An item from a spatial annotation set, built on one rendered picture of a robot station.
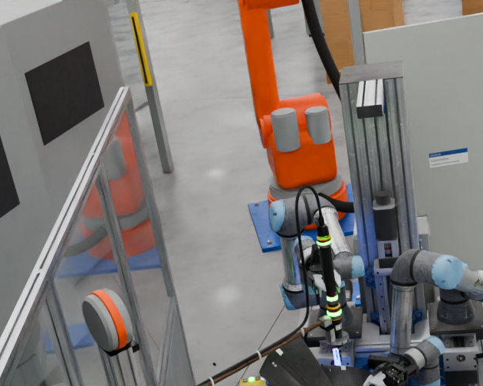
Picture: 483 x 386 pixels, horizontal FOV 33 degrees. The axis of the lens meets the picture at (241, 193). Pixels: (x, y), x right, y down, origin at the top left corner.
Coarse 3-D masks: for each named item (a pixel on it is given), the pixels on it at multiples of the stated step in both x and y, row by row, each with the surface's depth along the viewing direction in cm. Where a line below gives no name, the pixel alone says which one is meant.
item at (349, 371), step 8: (336, 368) 293; (352, 368) 294; (328, 376) 289; (336, 376) 289; (344, 376) 288; (352, 376) 288; (360, 376) 288; (368, 376) 290; (336, 384) 284; (344, 384) 283; (352, 384) 282; (360, 384) 282
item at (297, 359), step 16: (272, 352) 263; (288, 352) 266; (304, 352) 268; (272, 368) 260; (288, 368) 263; (304, 368) 264; (320, 368) 267; (288, 384) 261; (304, 384) 262; (320, 384) 264
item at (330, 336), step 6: (330, 318) 255; (324, 324) 254; (330, 324) 256; (324, 330) 259; (330, 330) 256; (342, 330) 264; (330, 336) 257; (348, 336) 260; (330, 342) 259; (336, 342) 258; (342, 342) 258
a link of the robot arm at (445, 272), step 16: (416, 256) 291; (432, 256) 288; (448, 256) 287; (416, 272) 290; (432, 272) 285; (448, 272) 284; (464, 272) 298; (480, 272) 316; (448, 288) 286; (464, 288) 302; (480, 288) 309
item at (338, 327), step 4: (320, 220) 245; (320, 224) 245; (324, 224) 246; (320, 228) 245; (324, 228) 245; (320, 232) 245; (324, 232) 245; (328, 232) 246; (320, 236) 246; (324, 236) 246; (332, 320) 257; (336, 320) 257; (340, 320) 258; (336, 324) 257; (340, 324) 258; (336, 328) 258; (340, 328) 258; (336, 332) 259; (340, 332) 259; (336, 336) 259; (340, 336) 260
